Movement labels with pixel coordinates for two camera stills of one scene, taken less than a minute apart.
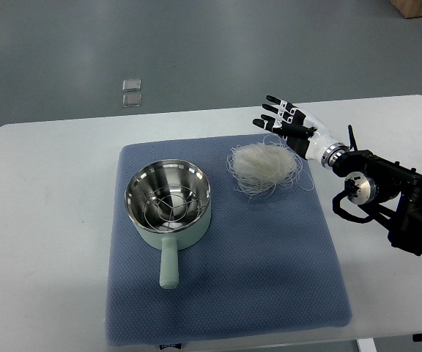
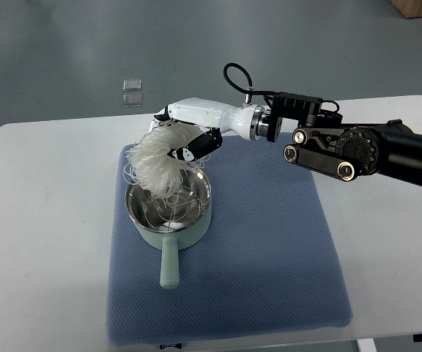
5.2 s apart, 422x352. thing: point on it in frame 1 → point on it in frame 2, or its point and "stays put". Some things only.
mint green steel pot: (168, 203) stays put
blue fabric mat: (262, 264) stays put
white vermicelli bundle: (259, 169) → (150, 168)
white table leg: (367, 345) stays put
